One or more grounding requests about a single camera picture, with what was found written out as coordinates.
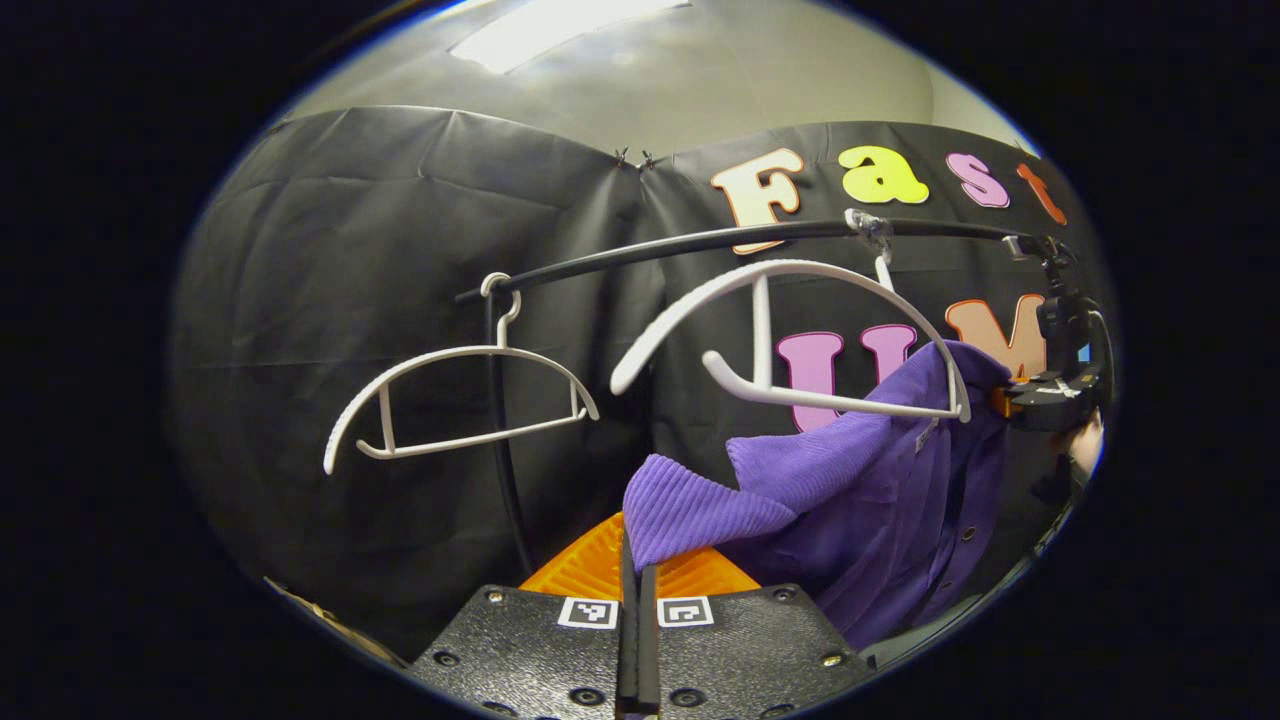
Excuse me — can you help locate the ceiling light panel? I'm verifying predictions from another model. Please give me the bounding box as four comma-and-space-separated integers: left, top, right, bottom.
448, 0, 693, 76

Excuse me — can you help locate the white clothes hanger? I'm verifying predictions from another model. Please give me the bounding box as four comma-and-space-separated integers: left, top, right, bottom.
610, 208, 973, 426
322, 272, 601, 476

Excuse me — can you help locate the black clothes rack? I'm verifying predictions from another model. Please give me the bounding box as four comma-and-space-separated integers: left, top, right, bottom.
453, 215, 1036, 581

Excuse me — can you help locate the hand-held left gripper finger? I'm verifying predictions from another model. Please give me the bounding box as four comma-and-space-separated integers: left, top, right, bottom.
638, 545, 876, 720
405, 512, 641, 720

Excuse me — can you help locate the purple ribbed shirt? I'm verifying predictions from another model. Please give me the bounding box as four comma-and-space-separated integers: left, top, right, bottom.
622, 340, 1016, 651

